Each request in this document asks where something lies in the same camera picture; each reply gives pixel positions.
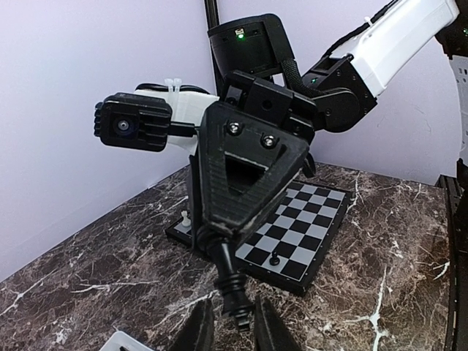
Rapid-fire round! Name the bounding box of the black chess piece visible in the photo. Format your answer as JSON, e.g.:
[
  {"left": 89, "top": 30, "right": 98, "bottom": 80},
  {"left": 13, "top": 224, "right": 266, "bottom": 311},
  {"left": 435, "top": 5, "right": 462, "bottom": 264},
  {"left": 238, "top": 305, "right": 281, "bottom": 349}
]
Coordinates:
[{"left": 195, "top": 225, "right": 254, "bottom": 331}]

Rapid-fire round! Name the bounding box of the left black frame post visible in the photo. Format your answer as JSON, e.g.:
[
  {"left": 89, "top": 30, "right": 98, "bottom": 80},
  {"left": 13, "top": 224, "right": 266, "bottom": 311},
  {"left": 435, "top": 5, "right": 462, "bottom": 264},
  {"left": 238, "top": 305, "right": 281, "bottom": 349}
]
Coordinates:
[{"left": 203, "top": 0, "right": 223, "bottom": 95}]

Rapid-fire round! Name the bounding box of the white plastic tray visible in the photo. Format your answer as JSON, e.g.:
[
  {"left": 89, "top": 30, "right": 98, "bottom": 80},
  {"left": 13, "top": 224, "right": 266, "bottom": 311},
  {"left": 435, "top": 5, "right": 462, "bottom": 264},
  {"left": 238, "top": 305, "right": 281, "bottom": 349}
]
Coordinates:
[{"left": 99, "top": 331, "right": 153, "bottom": 351}]

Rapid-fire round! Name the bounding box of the right black frame post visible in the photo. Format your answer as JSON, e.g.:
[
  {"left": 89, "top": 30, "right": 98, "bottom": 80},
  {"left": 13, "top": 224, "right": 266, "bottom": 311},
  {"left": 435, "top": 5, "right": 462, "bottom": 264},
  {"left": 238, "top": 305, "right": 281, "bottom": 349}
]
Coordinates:
[{"left": 437, "top": 159, "right": 467, "bottom": 350}]

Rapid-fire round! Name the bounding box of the black grey chessboard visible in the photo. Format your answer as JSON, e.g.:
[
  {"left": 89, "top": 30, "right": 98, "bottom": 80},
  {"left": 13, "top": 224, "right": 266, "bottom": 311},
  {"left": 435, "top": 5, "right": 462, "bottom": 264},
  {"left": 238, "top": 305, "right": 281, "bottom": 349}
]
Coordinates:
[{"left": 165, "top": 178, "right": 354, "bottom": 297}]

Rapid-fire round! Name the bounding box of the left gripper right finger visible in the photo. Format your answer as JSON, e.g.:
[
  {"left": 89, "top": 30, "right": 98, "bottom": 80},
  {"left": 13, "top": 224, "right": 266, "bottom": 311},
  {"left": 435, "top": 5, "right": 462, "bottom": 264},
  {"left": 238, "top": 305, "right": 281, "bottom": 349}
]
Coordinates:
[{"left": 254, "top": 296, "right": 301, "bottom": 351}]

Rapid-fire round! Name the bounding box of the white pawn on board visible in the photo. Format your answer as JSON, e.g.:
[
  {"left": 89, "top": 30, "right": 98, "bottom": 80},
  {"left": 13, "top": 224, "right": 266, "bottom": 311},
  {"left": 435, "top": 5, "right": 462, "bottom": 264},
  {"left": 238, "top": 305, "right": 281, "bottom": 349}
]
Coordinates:
[{"left": 181, "top": 211, "right": 192, "bottom": 227}]

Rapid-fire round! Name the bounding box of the black pawn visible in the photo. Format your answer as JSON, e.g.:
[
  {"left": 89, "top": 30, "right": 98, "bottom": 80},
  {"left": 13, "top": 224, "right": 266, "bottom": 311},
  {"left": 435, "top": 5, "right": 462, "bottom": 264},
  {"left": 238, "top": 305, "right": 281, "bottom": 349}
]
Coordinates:
[{"left": 269, "top": 251, "right": 281, "bottom": 266}]

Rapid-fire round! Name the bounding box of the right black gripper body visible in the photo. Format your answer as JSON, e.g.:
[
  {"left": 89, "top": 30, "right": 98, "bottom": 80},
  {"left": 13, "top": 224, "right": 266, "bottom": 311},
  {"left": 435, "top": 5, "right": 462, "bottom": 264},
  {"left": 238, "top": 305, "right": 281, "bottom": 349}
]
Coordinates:
[{"left": 220, "top": 71, "right": 317, "bottom": 143}]

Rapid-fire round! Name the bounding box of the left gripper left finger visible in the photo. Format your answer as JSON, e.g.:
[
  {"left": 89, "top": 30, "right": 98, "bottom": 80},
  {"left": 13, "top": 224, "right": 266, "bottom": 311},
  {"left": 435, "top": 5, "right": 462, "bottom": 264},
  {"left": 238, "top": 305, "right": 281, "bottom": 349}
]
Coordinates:
[{"left": 173, "top": 299, "right": 214, "bottom": 351}]

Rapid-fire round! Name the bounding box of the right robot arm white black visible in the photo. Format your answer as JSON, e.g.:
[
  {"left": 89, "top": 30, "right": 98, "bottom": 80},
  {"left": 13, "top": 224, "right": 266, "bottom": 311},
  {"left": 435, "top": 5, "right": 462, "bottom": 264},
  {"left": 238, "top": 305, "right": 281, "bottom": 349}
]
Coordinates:
[{"left": 193, "top": 1, "right": 467, "bottom": 240}]

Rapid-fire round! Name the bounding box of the black frame post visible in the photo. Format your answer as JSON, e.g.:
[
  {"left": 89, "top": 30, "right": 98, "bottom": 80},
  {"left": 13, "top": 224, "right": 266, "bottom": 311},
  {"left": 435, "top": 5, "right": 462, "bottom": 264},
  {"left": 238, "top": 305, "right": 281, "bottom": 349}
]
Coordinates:
[
  {"left": 203, "top": 0, "right": 223, "bottom": 95},
  {"left": 437, "top": 159, "right": 467, "bottom": 350}
]

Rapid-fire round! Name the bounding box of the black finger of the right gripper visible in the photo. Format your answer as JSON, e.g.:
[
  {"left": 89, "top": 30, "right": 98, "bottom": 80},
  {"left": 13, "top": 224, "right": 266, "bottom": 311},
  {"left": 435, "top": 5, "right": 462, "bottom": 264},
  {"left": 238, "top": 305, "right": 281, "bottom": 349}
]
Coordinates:
[{"left": 188, "top": 102, "right": 309, "bottom": 241}]

